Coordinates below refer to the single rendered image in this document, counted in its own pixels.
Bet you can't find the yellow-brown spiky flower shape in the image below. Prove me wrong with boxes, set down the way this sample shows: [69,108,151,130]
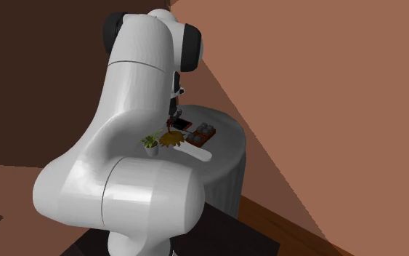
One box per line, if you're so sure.
[158,129,186,148]

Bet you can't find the red-framed black tablet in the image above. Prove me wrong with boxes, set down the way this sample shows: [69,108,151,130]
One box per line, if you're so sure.
[166,117,194,132]

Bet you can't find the dark robot stand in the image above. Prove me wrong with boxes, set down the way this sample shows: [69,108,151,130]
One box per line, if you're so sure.
[60,201,281,256]

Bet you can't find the round grey draped table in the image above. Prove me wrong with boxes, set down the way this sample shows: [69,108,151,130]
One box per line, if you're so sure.
[133,104,248,220]

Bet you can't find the small green potted plant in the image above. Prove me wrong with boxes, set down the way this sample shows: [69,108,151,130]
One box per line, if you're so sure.
[139,129,165,158]

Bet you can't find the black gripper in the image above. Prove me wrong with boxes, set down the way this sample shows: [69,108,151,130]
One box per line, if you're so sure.
[169,97,184,121]

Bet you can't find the white elongated flat object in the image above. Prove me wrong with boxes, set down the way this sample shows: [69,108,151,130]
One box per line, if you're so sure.
[171,143,214,163]

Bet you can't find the brown tray with grey cubes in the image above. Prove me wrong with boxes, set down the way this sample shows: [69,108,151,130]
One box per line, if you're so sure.
[185,121,217,145]

